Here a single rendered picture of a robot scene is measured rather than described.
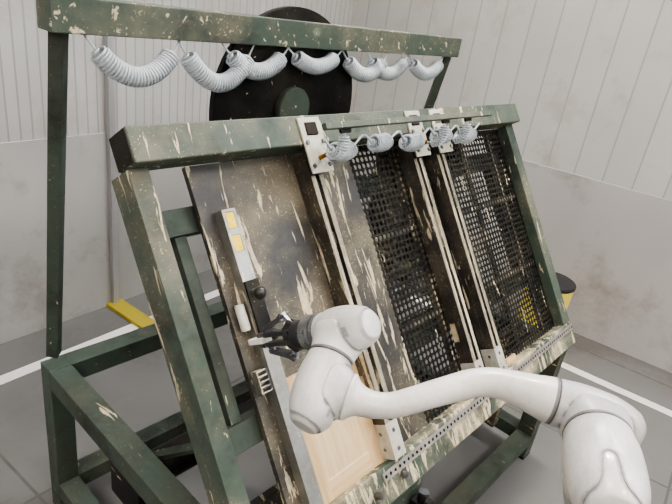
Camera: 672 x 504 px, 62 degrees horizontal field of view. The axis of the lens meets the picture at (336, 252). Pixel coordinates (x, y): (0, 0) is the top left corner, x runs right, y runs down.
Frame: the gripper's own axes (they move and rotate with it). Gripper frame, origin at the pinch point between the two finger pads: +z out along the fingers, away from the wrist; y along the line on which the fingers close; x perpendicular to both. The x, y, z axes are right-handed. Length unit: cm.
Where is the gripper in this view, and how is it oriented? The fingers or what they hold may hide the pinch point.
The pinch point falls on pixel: (259, 340)
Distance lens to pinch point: 153.8
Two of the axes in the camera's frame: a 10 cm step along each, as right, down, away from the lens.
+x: 6.7, -2.1, 7.1
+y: 2.9, 9.6, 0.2
